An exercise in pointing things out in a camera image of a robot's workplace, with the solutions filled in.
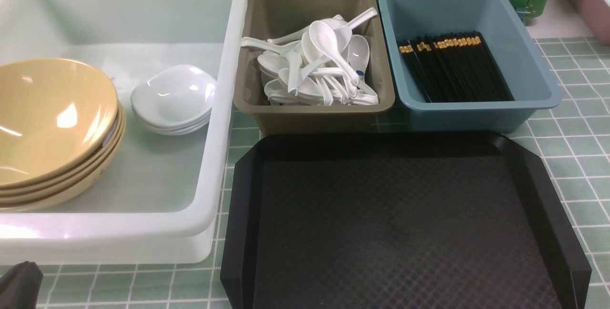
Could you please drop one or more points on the black plastic serving tray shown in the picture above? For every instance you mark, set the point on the black plastic serving tray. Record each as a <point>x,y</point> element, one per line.
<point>462,220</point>

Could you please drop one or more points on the stack of yellow bowls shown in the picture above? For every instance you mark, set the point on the stack of yellow bowls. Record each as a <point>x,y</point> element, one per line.
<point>82,180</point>

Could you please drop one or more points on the green checkered table mat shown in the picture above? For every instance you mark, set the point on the green checkered table mat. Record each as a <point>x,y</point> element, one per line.
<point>572,139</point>

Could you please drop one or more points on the pile of white spoons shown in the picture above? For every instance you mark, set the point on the pile of white spoons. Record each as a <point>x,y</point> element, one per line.
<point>295,72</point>

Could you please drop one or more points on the white plastic tub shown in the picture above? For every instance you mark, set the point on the white plastic tub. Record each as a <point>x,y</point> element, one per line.
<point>156,202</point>

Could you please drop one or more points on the bundle of black chopsticks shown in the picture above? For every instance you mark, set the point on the bundle of black chopsticks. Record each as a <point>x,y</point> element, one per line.
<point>454,67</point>

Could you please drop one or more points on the white square sauce dish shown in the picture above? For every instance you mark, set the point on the white square sauce dish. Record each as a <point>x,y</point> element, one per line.
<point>178,97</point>

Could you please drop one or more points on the blue plastic bin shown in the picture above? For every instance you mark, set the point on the blue plastic bin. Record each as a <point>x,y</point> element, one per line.
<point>528,75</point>

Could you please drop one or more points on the brown plastic bin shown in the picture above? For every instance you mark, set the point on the brown plastic bin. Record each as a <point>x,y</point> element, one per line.
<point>271,19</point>

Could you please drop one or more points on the white soup spoon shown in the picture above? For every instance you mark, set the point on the white soup spoon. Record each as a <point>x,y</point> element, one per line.
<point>331,43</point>

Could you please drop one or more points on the yellow noodle bowl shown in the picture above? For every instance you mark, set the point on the yellow noodle bowl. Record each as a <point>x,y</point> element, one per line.
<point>53,113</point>

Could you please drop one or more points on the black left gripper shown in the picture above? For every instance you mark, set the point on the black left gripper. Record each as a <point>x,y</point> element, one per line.
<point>20,286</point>

